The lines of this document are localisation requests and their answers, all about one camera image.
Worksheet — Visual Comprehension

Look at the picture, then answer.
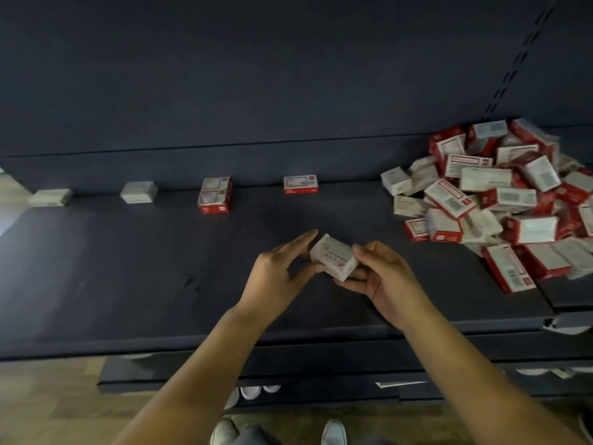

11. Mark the person's grey shoe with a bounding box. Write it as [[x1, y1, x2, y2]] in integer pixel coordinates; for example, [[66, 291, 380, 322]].
[[209, 418, 239, 445], [321, 418, 348, 445]]

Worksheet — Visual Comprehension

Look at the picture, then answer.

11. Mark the person's right forearm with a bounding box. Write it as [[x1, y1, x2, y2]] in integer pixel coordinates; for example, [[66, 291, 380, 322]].
[[403, 305, 589, 445]]

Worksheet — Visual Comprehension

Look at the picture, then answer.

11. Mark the person's left forearm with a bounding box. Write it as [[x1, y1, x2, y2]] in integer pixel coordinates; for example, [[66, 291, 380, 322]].
[[113, 305, 270, 445]]

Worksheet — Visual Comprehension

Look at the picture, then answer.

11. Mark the person's right hand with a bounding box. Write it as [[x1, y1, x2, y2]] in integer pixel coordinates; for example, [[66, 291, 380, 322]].
[[335, 240, 435, 330]]

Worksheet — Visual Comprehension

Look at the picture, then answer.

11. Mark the dark metal shelf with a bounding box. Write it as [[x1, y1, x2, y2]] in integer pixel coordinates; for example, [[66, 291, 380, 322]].
[[0, 0, 593, 409]]

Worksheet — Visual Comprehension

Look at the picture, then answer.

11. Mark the small red white box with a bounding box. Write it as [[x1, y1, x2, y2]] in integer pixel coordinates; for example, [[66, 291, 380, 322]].
[[201, 176, 233, 193], [284, 174, 320, 197], [197, 189, 232, 216]]

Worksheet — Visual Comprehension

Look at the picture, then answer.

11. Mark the pile of red white boxes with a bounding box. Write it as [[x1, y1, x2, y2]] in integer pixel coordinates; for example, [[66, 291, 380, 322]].
[[380, 118, 593, 295]]

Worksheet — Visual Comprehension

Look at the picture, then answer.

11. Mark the person's left hand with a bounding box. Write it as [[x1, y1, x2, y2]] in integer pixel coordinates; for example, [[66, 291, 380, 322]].
[[236, 229, 326, 325]]

